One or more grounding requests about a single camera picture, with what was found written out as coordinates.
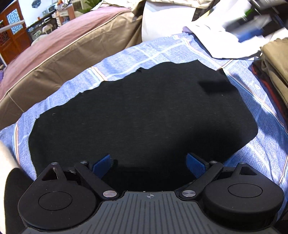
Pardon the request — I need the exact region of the white cloth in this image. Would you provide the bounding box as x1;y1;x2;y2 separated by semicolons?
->
183;1;287;59

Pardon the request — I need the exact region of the black sock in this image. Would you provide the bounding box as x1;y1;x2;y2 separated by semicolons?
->
4;168;33;234

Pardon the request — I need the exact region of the white pillow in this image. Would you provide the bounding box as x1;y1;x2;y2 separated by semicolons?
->
141;1;196;42

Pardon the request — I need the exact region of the green plant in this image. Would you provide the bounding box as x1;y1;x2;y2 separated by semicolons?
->
79;0;101;14

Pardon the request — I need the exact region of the olive folded garment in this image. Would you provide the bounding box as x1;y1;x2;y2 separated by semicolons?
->
261;38;287;107

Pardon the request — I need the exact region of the blue checked bed sheet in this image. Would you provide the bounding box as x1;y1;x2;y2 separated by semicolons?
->
0;33;288;221

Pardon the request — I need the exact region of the dark red folded garment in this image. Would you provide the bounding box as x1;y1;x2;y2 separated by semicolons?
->
250;60;287;128

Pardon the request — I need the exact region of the pink brown duvet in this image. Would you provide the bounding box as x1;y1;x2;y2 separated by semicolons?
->
1;3;144;128

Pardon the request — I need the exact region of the black garment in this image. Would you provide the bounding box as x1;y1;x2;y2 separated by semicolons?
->
29;60;258;191

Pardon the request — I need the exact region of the red wooden door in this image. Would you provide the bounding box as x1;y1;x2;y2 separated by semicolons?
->
1;1;31;64

